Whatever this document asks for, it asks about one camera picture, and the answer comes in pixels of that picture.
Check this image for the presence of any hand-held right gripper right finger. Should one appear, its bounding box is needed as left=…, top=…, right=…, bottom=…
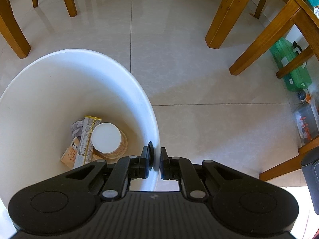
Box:
left=160, top=147, right=246, bottom=202

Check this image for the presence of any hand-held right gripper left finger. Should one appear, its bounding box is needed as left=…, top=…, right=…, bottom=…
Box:
left=65, top=141, right=154, bottom=202

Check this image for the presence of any white-bottomed paper cup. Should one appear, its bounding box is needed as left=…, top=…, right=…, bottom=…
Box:
left=91, top=122, right=128, bottom=160

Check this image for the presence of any yellow snack wrapper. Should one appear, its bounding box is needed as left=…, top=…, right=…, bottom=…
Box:
left=73, top=115, right=102, bottom=169

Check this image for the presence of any orange snack packet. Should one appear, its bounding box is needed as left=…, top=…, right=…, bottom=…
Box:
left=60, top=137, right=105, bottom=170

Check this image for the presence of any grey tissue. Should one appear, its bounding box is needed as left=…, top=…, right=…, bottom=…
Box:
left=70, top=120, right=85, bottom=140

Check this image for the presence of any white plastic bin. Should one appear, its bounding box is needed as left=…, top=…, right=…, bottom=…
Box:
left=0, top=49, right=160, bottom=216

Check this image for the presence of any wooden chair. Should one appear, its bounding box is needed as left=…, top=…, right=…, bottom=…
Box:
left=259, top=143, right=319, bottom=182

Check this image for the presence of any dark grey padded seat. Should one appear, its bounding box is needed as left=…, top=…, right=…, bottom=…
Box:
left=300, top=152, right=319, bottom=215

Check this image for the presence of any clear plastic storage box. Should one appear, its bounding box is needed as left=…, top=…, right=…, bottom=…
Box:
left=293, top=102, right=319, bottom=146

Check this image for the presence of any green plastic case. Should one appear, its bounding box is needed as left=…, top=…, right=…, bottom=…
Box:
left=269, top=37, right=313, bottom=92

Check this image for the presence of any thick wooden table leg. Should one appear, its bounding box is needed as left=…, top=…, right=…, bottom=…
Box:
left=205, top=0, right=250, bottom=49

